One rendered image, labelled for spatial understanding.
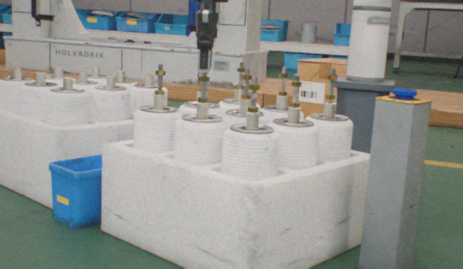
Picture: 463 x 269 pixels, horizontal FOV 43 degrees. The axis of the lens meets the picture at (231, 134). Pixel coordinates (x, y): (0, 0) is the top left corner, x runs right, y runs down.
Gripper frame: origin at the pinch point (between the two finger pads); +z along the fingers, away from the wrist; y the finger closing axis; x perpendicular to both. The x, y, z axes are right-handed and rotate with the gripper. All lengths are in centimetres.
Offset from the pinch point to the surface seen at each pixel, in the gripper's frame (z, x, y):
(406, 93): 2.7, -34.2, -7.2
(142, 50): 11, 42, 218
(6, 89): 12, 50, 40
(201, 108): 8.0, 0.1, -1.1
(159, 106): 9.2, 8.6, 6.8
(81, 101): 11.9, 28.2, 26.0
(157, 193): 23.3, 7.1, -3.9
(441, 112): 28, -105, 166
